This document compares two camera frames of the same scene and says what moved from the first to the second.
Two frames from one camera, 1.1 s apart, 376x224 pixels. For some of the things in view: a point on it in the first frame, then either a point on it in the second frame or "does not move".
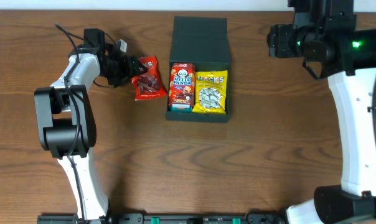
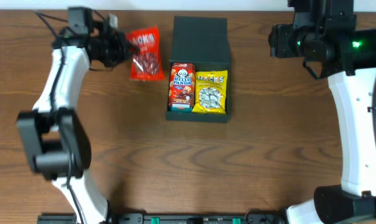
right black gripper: x=278 y=41 does not move
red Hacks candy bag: x=149 y=84 → x=147 y=65
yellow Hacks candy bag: x=211 y=92 does not move
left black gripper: x=128 y=73 → x=120 y=40
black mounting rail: x=145 y=218 does not move
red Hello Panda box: x=182 y=85 does not move
